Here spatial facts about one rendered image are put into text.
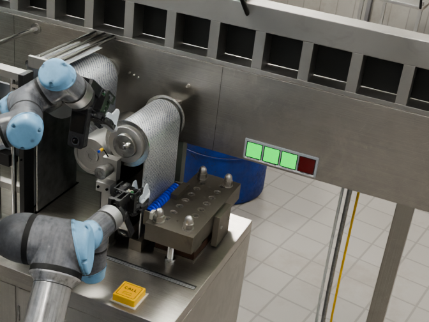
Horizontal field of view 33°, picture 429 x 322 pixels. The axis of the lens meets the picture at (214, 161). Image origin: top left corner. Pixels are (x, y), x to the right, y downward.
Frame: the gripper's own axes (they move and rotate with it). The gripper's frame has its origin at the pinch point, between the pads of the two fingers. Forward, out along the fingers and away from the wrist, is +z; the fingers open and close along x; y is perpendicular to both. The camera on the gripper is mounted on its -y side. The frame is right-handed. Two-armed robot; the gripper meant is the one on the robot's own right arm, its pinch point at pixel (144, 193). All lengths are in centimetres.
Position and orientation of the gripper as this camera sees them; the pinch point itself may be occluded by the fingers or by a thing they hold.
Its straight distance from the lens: 224.0
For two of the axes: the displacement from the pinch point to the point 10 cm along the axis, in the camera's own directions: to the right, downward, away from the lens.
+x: -9.2, -2.7, 3.0
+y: 1.1, -8.9, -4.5
